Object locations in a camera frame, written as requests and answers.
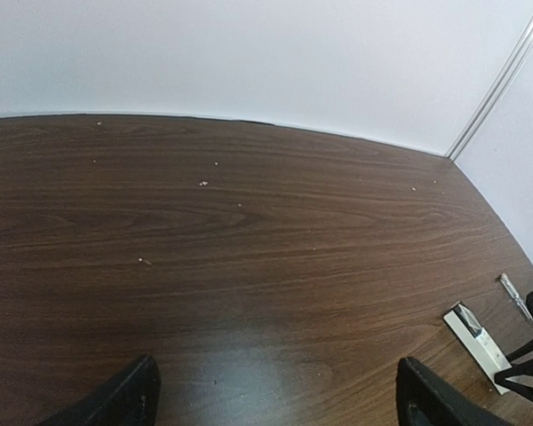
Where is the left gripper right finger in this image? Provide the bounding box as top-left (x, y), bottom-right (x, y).
top-left (397, 357), bottom-right (510, 426)

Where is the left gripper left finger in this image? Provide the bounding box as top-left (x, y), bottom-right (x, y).
top-left (40, 355), bottom-right (162, 425)

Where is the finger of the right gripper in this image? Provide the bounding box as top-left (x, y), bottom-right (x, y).
top-left (494, 339), bottom-right (533, 403)

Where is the white remote control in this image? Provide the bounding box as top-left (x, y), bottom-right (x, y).
top-left (443, 303), bottom-right (511, 395)

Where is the clear handle screwdriver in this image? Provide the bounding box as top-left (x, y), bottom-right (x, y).
top-left (497, 273), bottom-right (533, 325)

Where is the right aluminium frame post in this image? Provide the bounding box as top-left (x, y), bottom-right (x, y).
top-left (445, 15), bottom-right (533, 162)

